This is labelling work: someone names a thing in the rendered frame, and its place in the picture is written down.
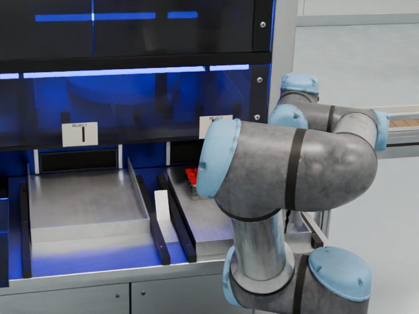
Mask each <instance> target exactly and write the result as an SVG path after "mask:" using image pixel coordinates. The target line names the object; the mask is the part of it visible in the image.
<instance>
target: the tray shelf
mask: <svg viewBox="0 0 419 314"><path fill-rule="evenodd" d="M198 166H199V165H190V166H172V167H162V168H144V169H134V173H135V175H142V178H143V181H144V183H145V186H146V189H147V192H148V195H149V197H150V200H151V203H152V206H153V209H154V211H155V215H156V216H157V212H156V205H155V193H154V191H160V187H159V185H158V183H157V174H160V173H163V174H164V177H165V179H166V181H167V183H168V174H170V176H171V178H172V180H173V183H174V185H177V184H185V174H186V173H185V170H186V169H188V168H190V169H193V172H194V169H195V168H198ZM20 183H27V195H28V208H29V186H28V176H23V177H13V178H8V282H9V288H17V287H30V286H37V285H49V284H56V283H69V282H81V281H88V280H100V279H107V278H120V277H132V276H139V275H151V274H163V273H171V272H183V271H190V270H203V269H215V268H222V267H224V261H225V259H226V255H227V254H216V255H202V256H197V258H196V262H193V263H188V260H187V258H186V255H185V252H184V250H183V247H182V244H181V242H180V239H179V237H178V234H177V232H176V229H175V226H174V224H173V221H172V219H171V216H170V220H171V223H172V226H173V228H174V230H175V233H176V236H177V238H178V240H179V242H171V243H166V246H167V249H168V251H169V254H170V257H171V263H170V265H162V263H161V260H160V256H159V254H158V251H157V247H156V245H155V241H154V239H153V236H152V232H151V230H150V233H144V234H130V235H116V236H108V237H94V238H86V239H72V240H58V241H50V242H36V243H32V241H31V221H30V209H29V232H30V245H31V269H32V278H23V276H22V245H21V205H20V185H19V184H20ZM302 213H303V215H304V216H305V217H306V219H307V220H308V221H309V223H310V224H311V226H312V227H313V228H314V230H315V231H316V233H317V234H318V236H319V237H320V238H321V240H322V241H323V243H324V247H325V246H332V245H331V244H330V242H329V241H328V240H327V238H326V236H325V235H324V234H323V233H322V231H321V230H320V229H319V227H318V225H317V224H316V223H315V221H314V220H313V218H312V217H311V216H310V214H309V213H308V212H302ZM324 247H323V248H324ZM291 250H292V252H293V253H297V254H304V255H310V254H311V253H312V251H313V250H315V249H314V248H313V246H312V244H311V246H305V247H291Z"/></svg>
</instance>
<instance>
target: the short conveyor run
mask: <svg viewBox="0 0 419 314"><path fill-rule="evenodd" d="M360 109H366V110H370V109H374V110H376V111H380V112H386V113H394V114H389V115H390V124H389V129H388V137H387V146H386V149H385V150H383V151H375V152H376V155H377V159H391V158H409V157H419V105H399V106H387V107H363V108H360ZM396 112H416V113H396Z"/></svg>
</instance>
